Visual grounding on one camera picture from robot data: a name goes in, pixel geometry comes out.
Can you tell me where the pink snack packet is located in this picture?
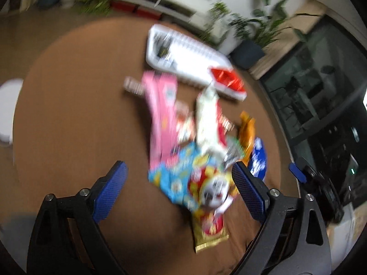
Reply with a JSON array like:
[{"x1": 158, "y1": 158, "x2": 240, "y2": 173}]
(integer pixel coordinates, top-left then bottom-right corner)
[{"x1": 142, "y1": 71, "x2": 179, "y2": 170}]

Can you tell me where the green and silver snack packet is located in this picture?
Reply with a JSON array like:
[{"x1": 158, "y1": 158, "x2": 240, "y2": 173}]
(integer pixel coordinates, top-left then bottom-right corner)
[{"x1": 222, "y1": 137, "x2": 246, "y2": 170}]

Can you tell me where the red storage box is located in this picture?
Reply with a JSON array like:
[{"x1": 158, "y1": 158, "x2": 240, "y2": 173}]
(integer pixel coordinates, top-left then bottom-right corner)
[
  {"x1": 110, "y1": 1, "x2": 136, "y2": 14},
  {"x1": 136, "y1": 6, "x2": 161, "y2": 21}
]

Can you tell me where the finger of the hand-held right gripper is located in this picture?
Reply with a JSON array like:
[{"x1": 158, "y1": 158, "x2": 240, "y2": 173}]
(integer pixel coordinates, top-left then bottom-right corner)
[{"x1": 289, "y1": 163, "x2": 308, "y2": 183}]

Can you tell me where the light blue cartoon snack packet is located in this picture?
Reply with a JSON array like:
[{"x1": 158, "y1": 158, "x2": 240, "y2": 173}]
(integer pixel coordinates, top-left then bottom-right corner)
[{"x1": 147, "y1": 145, "x2": 207, "y2": 208}]

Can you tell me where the tall white plant pot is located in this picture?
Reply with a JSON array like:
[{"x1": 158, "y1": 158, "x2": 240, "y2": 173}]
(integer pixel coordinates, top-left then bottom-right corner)
[{"x1": 217, "y1": 30, "x2": 242, "y2": 57}]

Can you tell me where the glass door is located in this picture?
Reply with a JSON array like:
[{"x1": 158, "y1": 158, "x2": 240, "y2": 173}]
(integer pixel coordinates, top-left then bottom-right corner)
[{"x1": 258, "y1": 16, "x2": 367, "y2": 209}]

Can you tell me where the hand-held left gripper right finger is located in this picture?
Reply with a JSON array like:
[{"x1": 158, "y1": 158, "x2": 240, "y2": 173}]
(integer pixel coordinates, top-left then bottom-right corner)
[{"x1": 229, "y1": 160, "x2": 332, "y2": 275}]

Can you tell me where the white TV cabinet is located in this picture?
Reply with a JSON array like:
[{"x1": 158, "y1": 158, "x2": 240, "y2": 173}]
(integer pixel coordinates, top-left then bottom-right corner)
[{"x1": 110, "y1": 0, "x2": 214, "y2": 33}]

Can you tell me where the small leafy plant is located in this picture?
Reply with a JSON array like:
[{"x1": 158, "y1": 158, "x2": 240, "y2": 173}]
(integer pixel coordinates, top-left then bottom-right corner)
[{"x1": 205, "y1": 2, "x2": 231, "y2": 45}]

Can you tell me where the white stool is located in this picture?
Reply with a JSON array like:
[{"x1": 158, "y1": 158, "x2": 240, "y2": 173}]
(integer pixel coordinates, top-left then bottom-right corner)
[{"x1": 0, "y1": 79, "x2": 25, "y2": 146}]

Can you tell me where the orange snack packet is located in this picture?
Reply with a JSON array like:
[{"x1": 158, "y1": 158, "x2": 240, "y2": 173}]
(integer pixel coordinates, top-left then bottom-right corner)
[{"x1": 238, "y1": 111, "x2": 256, "y2": 164}]

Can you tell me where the white and dark snack packet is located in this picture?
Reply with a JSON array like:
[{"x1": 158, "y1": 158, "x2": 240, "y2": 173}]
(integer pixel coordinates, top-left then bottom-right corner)
[{"x1": 153, "y1": 33, "x2": 177, "y2": 66}]

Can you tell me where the small orange and white packet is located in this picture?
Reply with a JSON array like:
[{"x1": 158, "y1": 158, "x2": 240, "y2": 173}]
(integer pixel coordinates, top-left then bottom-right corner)
[{"x1": 175, "y1": 102, "x2": 197, "y2": 144}]

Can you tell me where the gold and red snack packet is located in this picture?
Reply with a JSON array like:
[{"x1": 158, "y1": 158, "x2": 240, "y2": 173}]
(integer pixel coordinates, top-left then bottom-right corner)
[{"x1": 188, "y1": 170, "x2": 238, "y2": 253}]

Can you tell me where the dark red snack packet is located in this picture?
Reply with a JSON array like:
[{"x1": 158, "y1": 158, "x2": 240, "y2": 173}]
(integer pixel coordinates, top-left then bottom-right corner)
[{"x1": 216, "y1": 103, "x2": 236, "y2": 146}]

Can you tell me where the white plastic tray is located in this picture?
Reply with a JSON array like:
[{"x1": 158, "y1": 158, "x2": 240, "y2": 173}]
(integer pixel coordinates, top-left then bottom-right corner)
[{"x1": 146, "y1": 24, "x2": 247, "y2": 101}]

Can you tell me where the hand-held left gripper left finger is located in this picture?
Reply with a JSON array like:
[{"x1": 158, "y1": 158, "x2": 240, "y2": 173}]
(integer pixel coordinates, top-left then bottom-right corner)
[{"x1": 27, "y1": 160, "x2": 128, "y2": 275}]

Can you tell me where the tall plant by curtain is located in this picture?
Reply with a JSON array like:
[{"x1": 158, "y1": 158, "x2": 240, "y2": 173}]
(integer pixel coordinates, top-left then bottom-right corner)
[{"x1": 232, "y1": 0, "x2": 309, "y2": 50}]

